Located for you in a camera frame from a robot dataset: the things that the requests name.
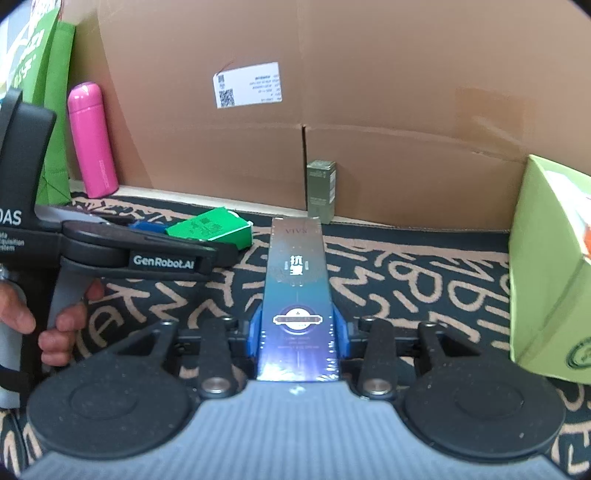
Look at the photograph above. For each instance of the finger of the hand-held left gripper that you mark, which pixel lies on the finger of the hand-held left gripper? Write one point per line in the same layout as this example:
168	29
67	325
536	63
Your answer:
161	263
147	227

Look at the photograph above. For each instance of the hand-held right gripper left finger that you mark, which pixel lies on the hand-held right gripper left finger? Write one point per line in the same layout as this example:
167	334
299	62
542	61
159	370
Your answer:
255	332

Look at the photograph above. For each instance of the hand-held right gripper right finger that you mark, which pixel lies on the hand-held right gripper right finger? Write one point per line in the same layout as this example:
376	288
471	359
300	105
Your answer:
339	334

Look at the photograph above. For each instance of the long dark blue box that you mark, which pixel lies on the long dark blue box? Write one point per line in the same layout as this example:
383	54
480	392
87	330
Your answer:
298	295

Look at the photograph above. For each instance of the green shoe box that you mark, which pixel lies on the green shoe box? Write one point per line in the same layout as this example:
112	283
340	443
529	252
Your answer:
545	286

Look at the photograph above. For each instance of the person's left hand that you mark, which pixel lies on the person's left hand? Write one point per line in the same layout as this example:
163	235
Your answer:
64	337

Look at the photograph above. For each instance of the pink bottle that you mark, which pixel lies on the pink bottle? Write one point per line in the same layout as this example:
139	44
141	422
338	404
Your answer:
92	138

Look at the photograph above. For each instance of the black patterned mat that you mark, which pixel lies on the black patterned mat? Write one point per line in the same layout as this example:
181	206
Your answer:
415	277

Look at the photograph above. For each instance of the green tote bag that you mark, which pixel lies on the green tote bag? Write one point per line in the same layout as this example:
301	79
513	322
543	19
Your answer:
51	69

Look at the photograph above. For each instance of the small green box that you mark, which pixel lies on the small green box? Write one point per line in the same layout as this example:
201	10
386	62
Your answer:
321	194

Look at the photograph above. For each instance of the white shipping label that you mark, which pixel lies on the white shipping label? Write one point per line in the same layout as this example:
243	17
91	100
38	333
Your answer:
247	85

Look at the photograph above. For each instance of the brown cardboard sheet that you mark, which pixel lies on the brown cardboard sheet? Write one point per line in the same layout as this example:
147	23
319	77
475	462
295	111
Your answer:
392	92

